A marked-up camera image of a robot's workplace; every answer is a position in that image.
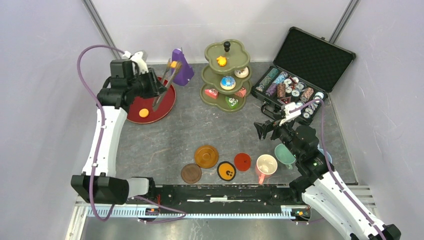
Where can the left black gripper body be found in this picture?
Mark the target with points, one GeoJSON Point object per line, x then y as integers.
{"type": "Point", "coordinates": [145, 85]}

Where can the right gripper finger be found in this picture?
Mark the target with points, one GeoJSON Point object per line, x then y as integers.
{"type": "Point", "coordinates": [262, 128]}
{"type": "Point", "coordinates": [272, 123]}

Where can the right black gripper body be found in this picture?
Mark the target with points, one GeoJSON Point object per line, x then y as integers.
{"type": "Point", "coordinates": [284, 132]}

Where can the metal tongs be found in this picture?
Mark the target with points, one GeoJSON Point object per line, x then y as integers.
{"type": "Point", "coordinates": [168, 77]}

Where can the orange round cookie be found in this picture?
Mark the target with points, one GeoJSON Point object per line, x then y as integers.
{"type": "Point", "coordinates": [144, 112]}

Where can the orange square pastry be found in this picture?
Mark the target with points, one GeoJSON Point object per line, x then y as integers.
{"type": "Point", "coordinates": [173, 64]}

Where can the green cake slice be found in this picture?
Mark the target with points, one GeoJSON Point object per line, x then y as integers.
{"type": "Point", "coordinates": [231, 102]}

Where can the pink roll cake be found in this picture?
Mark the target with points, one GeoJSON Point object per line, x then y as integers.
{"type": "Point", "coordinates": [241, 93]}

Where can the blue frosted donut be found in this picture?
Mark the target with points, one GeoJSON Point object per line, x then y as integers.
{"type": "Point", "coordinates": [228, 82]}

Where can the chocolate cream donut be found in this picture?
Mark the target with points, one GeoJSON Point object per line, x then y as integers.
{"type": "Point", "coordinates": [242, 73]}

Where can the pink cake slice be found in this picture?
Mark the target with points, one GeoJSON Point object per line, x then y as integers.
{"type": "Point", "coordinates": [211, 92]}

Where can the small orange pastry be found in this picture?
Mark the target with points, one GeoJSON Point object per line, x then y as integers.
{"type": "Point", "coordinates": [221, 61]}

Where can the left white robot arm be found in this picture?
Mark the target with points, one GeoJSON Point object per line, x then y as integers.
{"type": "Point", "coordinates": [97, 183]}

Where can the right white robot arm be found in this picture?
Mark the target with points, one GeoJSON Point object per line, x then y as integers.
{"type": "Point", "coordinates": [321, 187]}

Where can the red round tray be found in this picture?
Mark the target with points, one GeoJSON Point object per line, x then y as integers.
{"type": "Point", "coordinates": [164, 109]}

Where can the teal mug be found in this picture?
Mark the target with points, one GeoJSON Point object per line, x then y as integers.
{"type": "Point", "coordinates": [283, 155]}

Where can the red triangle all-in button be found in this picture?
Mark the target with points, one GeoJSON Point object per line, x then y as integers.
{"type": "Point", "coordinates": [284, 100]}

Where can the pink cream mug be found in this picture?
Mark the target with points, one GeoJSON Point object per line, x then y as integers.
{"type": "Point", "coordinates": [266, 165]}

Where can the red round coaster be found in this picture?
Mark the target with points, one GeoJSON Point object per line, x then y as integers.
{"type": "Point", "coordinates": [242, 161]}

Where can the blue mug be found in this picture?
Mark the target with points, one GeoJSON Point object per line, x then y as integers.
{"type": "Point", "coordinates": [327, 154]}

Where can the purple metronome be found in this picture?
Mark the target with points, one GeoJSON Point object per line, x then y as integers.
{"type": "Point", "coordinates": [186, 72]}

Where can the black yellow round coaster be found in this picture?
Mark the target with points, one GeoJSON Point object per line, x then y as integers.
{"type": "Point", "coordinates": [226, 171]}

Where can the green three-tier serving stand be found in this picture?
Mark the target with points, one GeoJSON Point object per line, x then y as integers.
{"type": "Point", "coordinates": [237, 58]}

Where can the light wooden round coaster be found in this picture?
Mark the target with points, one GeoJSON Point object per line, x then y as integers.
{"type": "Point", "coordinates": [206, 156]}

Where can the black poker chip case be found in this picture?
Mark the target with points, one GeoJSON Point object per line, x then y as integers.
{"type": "Point", "coordinates": [317, 63]}

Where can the dark wooden round coaster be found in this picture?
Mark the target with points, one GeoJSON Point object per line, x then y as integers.
{"type": "Point", "coordinates": [191, 173]}

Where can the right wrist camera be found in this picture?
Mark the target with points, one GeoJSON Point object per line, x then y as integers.
{"type": "Point", "coordinates": [290, 112]}

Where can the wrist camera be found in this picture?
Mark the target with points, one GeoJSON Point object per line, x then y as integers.
{"type": "Point", "coordinates": [290, 112]}
{"type": "Point", "coordinates": [138, 60]}

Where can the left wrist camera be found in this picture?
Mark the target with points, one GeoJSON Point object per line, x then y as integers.
{"type": "Point", "coordinates": [138, 60]}

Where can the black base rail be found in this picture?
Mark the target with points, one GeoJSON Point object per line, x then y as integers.
{"type": "Point", "coordinates": [227, 199]}

